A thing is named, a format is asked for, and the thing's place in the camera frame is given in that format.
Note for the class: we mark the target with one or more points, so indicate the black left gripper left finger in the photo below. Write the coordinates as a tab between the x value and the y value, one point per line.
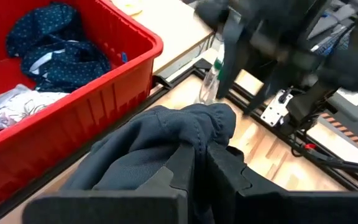
110	207

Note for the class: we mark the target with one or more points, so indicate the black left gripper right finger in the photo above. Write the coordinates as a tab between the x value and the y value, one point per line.
291	208

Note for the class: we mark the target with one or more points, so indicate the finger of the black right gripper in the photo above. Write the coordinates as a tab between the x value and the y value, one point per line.
264	91
232	53

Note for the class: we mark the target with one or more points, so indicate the black garments pile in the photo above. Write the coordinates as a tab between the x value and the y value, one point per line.
154	146

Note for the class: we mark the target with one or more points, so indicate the dark blue patterned garment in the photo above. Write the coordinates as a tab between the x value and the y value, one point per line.
64	59

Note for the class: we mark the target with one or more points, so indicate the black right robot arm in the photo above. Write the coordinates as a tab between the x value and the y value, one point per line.
331	77

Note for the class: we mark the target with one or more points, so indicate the red plastic laundry bin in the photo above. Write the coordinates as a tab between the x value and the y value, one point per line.
73	118

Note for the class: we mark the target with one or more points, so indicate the slim clear spray bottle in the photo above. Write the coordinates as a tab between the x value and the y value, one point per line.
211	79

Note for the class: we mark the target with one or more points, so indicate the orange black striped strip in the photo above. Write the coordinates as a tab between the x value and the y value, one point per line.
350	133

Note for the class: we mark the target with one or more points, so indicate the grey white garment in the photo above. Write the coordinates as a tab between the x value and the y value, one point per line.
14	107

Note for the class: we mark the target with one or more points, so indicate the white metal mounting bracket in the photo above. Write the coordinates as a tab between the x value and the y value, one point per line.
275	109

